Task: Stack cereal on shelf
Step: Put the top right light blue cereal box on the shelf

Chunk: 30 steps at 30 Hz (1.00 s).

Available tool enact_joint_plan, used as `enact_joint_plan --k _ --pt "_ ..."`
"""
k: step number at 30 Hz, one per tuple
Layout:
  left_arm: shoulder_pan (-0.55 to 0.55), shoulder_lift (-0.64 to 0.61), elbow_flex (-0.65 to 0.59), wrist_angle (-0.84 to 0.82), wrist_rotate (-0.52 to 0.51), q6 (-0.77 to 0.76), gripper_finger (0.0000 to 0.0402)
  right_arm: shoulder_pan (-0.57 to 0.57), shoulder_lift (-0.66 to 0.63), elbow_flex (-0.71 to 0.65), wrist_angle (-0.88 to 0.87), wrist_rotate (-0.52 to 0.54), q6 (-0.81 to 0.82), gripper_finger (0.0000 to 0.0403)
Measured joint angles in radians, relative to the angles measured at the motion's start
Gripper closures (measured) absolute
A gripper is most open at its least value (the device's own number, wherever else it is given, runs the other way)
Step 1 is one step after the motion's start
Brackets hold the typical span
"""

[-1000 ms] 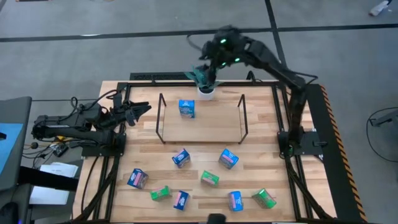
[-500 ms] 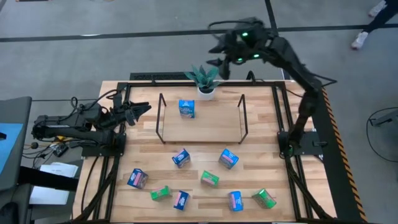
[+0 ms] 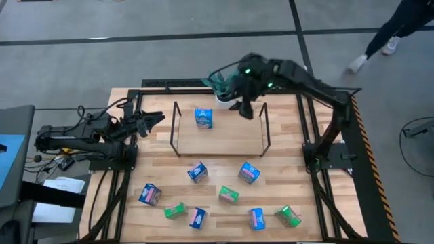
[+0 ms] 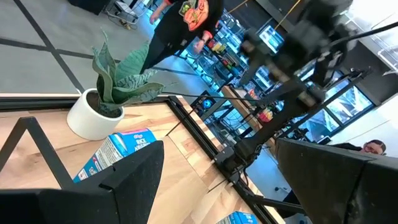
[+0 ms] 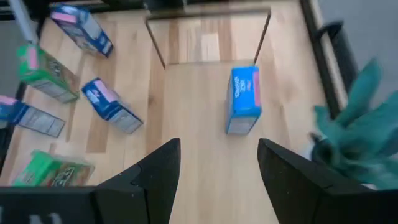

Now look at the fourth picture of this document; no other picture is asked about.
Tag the snake plant in white pot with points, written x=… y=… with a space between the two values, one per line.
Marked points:
x=93 y=121

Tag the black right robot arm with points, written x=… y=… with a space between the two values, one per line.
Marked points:
x=280 y=121

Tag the blue Rice Krispies cereal box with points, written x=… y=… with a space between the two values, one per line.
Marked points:
x=112 y=152

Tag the black framed window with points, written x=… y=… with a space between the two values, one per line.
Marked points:
x=348 y=105

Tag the light blue cereal box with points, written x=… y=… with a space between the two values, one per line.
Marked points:
x=239 y=218

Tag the person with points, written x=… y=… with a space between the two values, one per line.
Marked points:
x=174 y=31
x=373 y=147

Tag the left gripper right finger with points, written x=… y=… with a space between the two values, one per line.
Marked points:
x=342 y=193

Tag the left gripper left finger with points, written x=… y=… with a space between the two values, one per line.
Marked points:
x=130 y=186

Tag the wooden shelf with black frame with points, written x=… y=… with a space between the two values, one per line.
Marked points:
x=45 y=149

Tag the storage rack with supplies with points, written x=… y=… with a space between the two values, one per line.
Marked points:
x=224 y=56

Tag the black table frame rail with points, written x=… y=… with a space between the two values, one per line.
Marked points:
x=46 y=104

